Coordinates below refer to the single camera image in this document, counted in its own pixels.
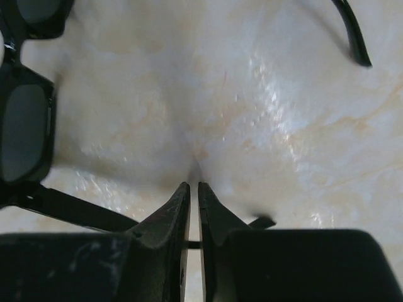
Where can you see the black frame sunglasses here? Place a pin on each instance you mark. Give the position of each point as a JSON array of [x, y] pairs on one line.
[[28, 120]]

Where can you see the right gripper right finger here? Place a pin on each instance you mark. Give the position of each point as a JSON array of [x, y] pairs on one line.
[[241, 263]]

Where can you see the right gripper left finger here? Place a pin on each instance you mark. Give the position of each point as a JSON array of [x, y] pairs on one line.
[[116, 259]]

